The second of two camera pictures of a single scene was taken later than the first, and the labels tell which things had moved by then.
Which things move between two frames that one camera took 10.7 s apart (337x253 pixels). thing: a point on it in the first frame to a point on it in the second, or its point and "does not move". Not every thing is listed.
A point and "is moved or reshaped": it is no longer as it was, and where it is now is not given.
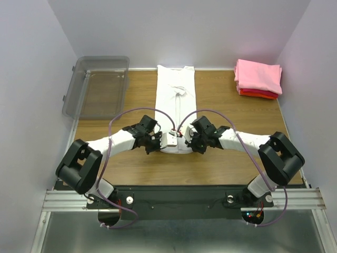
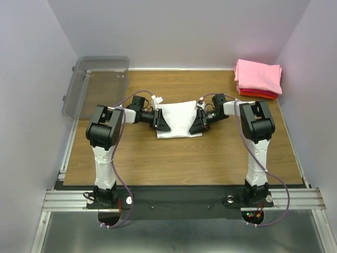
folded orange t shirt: [259, 96] does not move
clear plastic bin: [98, 88] does not move
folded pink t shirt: [264, 77] does not move
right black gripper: [191, 144] to [201, 118]
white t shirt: [175, 96] is moved or reshaped
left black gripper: [154, 142] to [157, 118]
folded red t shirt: [262, 92] does not move
